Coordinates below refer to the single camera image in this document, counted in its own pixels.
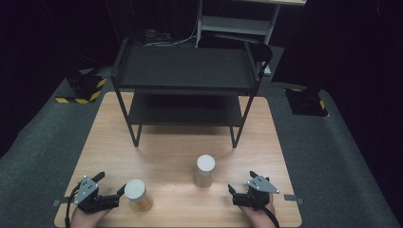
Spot grey metal stand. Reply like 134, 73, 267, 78
195, 0, 308, 77

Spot black base yellow striped edge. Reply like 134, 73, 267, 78
55, 67, 107, 105

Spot grey tape strip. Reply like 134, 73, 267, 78
51, 197, 76, 207
283, 194, 304, 205

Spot black stand base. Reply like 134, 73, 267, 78
284, 87, 329, 118

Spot white cable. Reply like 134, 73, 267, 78
142, 18, 200, 48

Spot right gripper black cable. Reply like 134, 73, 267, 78
258, 202, 280, 228

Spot beige powder jar white lid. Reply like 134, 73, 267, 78
193, 154, 217, 188

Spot person's right hand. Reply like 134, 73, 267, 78
239, 194, 278, 228

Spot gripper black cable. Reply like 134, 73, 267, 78
65, 182, 81, 228
258, 202, 280, 228

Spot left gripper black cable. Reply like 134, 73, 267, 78
65, 182, 81, 228

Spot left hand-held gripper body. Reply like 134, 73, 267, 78
73, 176, 120, 214

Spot orange powder jar white lid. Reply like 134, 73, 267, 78
124, 179, 154, 213

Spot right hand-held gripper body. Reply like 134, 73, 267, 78
232, 175, 280, 210

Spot person's left hand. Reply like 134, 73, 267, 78
69, 207, 111, 228

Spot black metal two-tier shelf rack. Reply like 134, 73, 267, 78
109, 36, 274, 149

